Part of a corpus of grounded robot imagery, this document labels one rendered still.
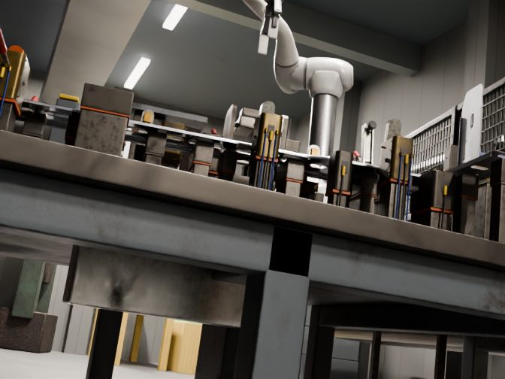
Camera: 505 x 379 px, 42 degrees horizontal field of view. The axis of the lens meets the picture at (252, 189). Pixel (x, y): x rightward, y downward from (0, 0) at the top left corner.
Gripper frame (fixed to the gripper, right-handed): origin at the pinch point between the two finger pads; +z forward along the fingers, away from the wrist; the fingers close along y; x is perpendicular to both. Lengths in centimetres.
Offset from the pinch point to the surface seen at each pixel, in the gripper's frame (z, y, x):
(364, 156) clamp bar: 36, 12, 34
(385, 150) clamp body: 45, 45, 27
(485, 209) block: 54, 42, 59
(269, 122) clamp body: 44, 47, -6
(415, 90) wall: -216, -477, 278
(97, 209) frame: 83, 108, -42
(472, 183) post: 50, 48, 51
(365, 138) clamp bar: 30.1, 10.7, 34.1
